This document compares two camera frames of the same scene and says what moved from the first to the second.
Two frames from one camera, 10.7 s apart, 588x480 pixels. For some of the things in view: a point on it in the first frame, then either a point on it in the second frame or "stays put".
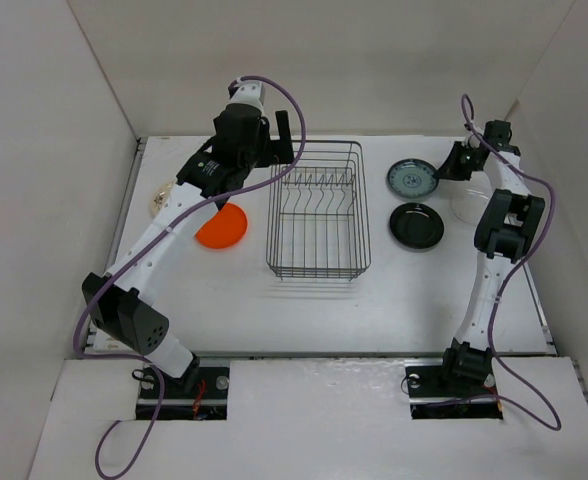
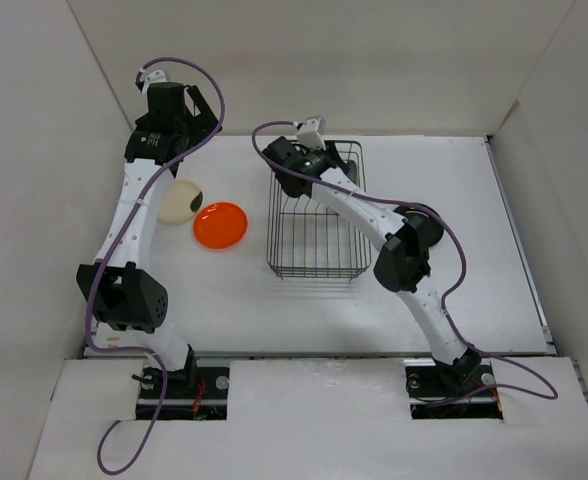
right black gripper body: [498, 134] to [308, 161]
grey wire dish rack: [317, 213] stays put
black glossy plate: [416, 226] stays put
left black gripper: [284, 146] to [203, 121]
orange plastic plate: [226, 229] stays put
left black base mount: [201, 394] stays put
